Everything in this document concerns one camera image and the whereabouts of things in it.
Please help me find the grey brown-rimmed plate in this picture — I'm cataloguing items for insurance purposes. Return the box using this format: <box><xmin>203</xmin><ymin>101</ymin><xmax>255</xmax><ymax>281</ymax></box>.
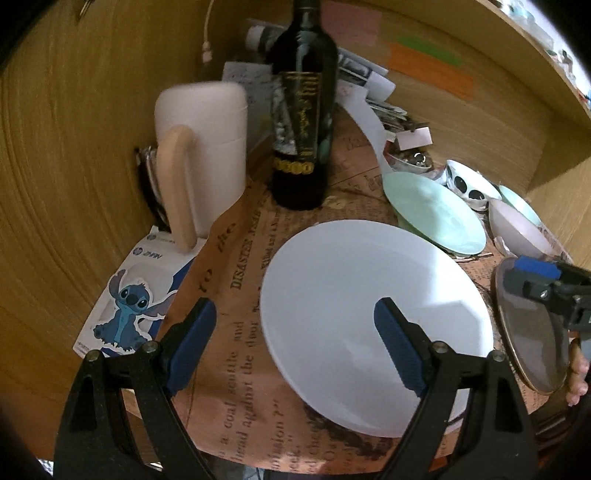
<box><xmin>493</xmin><ymin>258</ymin><xmax>569</xmax><ymax>395</ymax></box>

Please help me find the pale pink bowl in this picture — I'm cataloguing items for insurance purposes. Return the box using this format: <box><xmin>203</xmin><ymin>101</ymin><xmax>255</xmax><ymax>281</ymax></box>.
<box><xmin>488</xmin><ymin>199</ymin><xmax>554</xmax><ymax>259</ymax></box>

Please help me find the white bowl with black spots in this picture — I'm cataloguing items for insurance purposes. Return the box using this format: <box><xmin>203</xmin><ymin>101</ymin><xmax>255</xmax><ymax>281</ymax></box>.
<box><xmin>445</xmin><ymin>159</ymin><xmax>502</xmax><ymax>212</ymax></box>

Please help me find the light green plate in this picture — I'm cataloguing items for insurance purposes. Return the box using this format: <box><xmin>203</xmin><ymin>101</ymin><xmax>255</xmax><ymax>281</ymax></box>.
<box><xmin>383</xmin><ymin>172</ymin><xmax>487</xmax><ymax>256</ymax></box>

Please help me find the large white plate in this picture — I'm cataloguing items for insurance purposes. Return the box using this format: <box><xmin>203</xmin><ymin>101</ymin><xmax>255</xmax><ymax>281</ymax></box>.
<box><xmin>260</xmin><ymin>220</ymin><xmax>494</xmax><ymax>438</ymax></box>

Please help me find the light green bowl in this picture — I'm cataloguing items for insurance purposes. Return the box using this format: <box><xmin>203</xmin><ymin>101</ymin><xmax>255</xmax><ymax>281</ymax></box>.
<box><xmin>498</xmin><ymin>185</ymin><xmax>543</xmax><ymax>228</ymax></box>

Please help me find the person's right hand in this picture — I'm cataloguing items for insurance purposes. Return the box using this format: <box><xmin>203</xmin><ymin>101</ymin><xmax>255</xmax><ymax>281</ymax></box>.
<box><xmin>565</xmin><ymin>339</ymin><xmax>590</xmax><ymax>407</ymax></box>

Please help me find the Stitch sticker paper sheet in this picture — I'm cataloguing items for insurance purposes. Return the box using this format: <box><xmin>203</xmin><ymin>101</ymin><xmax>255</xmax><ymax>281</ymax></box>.
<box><xmin>73</xmin><ymin>227</ymin><xmax>205</xmax><ymax>357</ymax></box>

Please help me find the small bowl of trinkets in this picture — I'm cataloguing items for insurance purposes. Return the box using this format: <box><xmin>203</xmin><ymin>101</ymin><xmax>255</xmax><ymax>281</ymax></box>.
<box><xmin>384</xmin><ymin>141</ymin><xmax>434</xmax><ymax>174</ymax></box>

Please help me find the white card in clip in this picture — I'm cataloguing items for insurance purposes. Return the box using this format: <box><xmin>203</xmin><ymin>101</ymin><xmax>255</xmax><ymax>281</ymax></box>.
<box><xmin>396</xmin><ymin>126</ymin><xmax>433</xmax><ymax>151</ymax></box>

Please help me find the orange sticky note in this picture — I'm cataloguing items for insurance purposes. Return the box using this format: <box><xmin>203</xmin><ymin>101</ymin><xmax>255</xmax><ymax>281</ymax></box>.
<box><xmin>388</xmin><ymin>43</ymin><xmax>475</xmax><ymax>100</ymax></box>

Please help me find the green sticky note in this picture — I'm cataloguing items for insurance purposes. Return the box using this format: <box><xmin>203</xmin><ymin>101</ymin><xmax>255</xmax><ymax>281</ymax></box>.
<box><xmin>397</xmin><ymin>35</ymin><xmax>463</xmax><ymax>67</ymax></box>

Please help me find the white curled paper sheet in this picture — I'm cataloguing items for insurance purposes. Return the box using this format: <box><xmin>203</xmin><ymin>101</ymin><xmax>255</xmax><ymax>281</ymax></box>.
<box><xmin>335</xmin><ymin>79</ymin><xmax>393</xmax><ymax>175</ymax></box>

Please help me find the stack of papers and photos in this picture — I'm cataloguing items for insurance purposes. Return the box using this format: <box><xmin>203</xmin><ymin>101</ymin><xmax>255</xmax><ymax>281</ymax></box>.
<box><xmin>245</xmin><ymin>20</ymin><xmax>429</xmax><ymax>135</ymax></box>

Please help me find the dark wine bottle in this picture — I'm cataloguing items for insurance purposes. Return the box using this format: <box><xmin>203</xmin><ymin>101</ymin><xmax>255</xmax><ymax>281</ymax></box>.
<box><xmin>270</xmin><ymin>1</ymin><xmax>339</xmax><ymax>211</ymax></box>

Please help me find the pink sticky note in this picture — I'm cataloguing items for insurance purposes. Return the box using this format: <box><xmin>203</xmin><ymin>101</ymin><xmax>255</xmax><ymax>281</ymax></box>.
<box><xmin>321</xmin><ymin>1</ymin><xmax>382</xmax><ymax>46</ymax></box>

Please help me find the white jug with beige handle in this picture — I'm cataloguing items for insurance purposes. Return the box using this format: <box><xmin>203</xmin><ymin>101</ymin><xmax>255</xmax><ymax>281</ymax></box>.
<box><xmin>154</xmin><ymin>81</ymin><xmax>247</xmax><ymax>253</ymax></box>

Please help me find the white cord with plug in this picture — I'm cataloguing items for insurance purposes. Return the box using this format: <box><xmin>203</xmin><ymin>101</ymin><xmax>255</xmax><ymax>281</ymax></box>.
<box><xmin>199</xmin><ymin>0</ymin><xmax>216</xmax><ymax>64</ymax></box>

